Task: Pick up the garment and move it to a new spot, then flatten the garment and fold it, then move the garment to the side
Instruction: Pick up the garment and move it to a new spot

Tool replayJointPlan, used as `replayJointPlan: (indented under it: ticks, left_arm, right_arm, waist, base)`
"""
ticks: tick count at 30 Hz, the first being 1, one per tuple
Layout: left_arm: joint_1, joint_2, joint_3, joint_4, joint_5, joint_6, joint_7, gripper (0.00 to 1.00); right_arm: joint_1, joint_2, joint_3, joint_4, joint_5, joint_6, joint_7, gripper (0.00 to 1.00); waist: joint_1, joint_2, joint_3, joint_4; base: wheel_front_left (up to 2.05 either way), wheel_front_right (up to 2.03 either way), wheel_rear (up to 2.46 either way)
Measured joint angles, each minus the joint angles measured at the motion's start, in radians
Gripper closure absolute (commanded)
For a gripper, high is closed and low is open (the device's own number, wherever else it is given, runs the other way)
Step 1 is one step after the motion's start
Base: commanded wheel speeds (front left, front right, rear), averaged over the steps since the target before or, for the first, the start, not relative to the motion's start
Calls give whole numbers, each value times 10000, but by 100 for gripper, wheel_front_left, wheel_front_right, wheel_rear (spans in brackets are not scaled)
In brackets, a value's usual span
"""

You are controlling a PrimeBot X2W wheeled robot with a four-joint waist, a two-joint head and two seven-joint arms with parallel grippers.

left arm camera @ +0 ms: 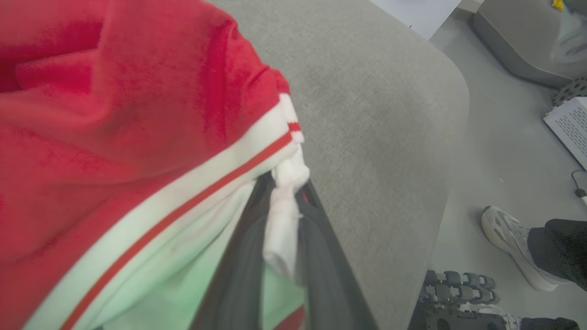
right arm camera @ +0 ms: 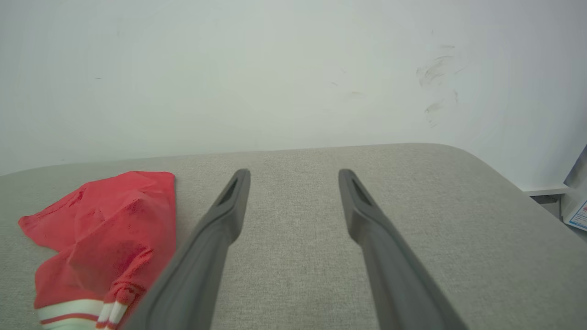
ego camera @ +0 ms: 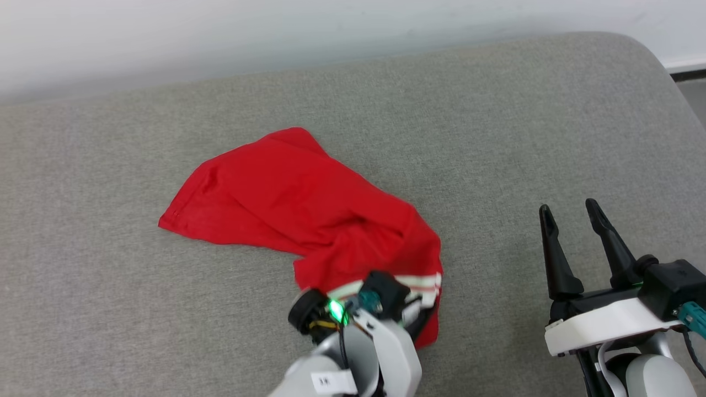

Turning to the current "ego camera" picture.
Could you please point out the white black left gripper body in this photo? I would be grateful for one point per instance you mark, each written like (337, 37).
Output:
(397, 353)

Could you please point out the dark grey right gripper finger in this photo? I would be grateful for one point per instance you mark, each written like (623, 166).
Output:
(615, 253)
(558, 264)

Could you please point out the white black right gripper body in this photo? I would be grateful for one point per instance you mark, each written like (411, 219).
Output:
(601, 325)

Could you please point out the red basketball jersey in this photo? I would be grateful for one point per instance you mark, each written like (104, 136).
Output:
(287, 193)

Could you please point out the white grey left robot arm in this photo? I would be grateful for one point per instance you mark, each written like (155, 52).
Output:
(309, 375)

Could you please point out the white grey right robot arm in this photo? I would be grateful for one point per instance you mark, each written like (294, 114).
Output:
(656, 377)

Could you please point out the grey fabric sofa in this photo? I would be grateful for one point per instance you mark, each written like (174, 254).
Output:
(110, 303)

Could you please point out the teal left camera connector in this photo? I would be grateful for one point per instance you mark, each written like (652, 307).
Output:
(369, 301)

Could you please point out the teal camera connector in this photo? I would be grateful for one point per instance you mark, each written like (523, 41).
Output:
(369, 301)
(694, 318)

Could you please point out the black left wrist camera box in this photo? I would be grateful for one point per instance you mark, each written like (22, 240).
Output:
(389, 289)

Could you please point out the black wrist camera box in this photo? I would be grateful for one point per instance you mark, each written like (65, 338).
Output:
(389, 289)
(673, 284)

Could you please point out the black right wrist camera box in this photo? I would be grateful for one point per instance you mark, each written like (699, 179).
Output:
(673, 284)

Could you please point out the teal right camera connector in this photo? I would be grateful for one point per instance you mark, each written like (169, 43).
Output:
(694, 318)

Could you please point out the white wall baseboard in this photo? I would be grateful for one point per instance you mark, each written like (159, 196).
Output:
(686, 63)

